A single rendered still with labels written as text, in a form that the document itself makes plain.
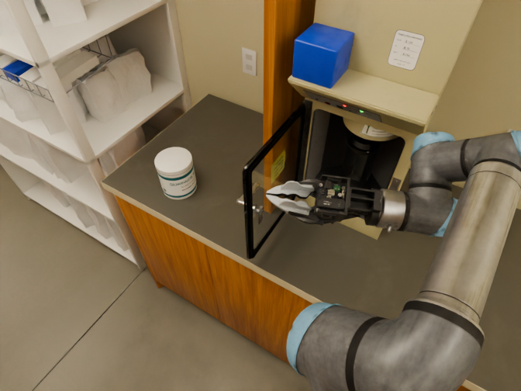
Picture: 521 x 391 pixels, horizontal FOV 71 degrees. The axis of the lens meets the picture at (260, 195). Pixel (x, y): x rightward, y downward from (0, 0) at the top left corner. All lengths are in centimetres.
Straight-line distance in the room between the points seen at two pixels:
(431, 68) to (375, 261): 63
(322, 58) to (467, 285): 53
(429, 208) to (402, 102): 26
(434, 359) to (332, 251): 79
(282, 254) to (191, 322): 105
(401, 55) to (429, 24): 8
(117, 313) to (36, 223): 95
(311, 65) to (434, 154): 32
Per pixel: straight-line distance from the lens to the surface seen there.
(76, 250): 260
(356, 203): 69
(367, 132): 104
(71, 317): 237
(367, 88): 88
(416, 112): 84
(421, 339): 49
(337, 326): 54
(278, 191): 72
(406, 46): 89
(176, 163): 130
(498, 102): 141
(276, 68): 94
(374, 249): 128
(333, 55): 82
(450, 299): 52
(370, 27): 89
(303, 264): 120
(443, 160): 73
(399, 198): 71
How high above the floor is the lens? 197
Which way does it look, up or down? 49 degrees down
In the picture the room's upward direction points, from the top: straight up
